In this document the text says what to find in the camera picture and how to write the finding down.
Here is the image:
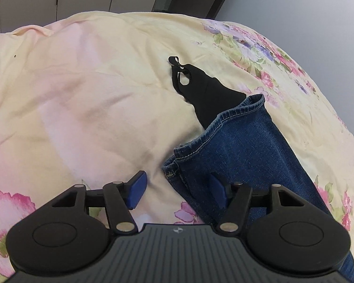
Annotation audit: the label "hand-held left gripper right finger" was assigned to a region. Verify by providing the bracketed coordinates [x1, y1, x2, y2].
[208, 173, 307, 232]

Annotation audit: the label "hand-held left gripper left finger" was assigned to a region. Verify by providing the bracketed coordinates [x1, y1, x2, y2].
[50, 171, 148, 233]

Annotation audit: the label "blue denim pants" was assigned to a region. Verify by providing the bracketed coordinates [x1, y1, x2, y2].
[162, 94, 354, 283]

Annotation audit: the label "floral yellow blanket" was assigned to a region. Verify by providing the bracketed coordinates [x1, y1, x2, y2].
[0, 11, 354, 278]

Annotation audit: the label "black strappy garment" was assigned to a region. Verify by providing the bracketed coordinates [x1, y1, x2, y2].
[168, 56, 247, 131]

